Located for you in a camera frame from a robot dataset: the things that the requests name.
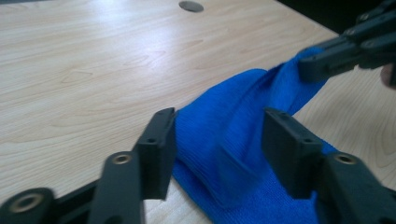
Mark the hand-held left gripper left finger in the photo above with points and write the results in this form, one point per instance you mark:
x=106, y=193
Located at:
x=157, y=155

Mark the grey round table grommet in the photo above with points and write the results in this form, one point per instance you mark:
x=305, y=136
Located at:
x=191, y=6

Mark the blue cloth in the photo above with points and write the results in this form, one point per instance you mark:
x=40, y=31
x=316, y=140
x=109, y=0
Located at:
x=236, y=140

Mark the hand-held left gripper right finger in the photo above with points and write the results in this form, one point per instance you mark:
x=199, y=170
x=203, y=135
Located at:
x=291, y=149

